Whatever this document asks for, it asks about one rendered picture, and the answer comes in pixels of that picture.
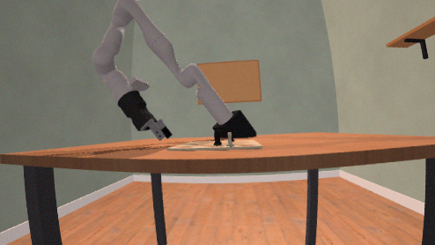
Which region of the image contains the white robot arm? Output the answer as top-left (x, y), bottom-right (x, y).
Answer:
top-left (92, 0), bottom-right (232, 125)

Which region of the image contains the brown and cream chessboard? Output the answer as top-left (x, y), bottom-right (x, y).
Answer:
top-left (167, 140), bottom-right (262, 151)

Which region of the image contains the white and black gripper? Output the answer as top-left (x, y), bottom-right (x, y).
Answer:
top-left (112, 77), bottom-right (172, 141)

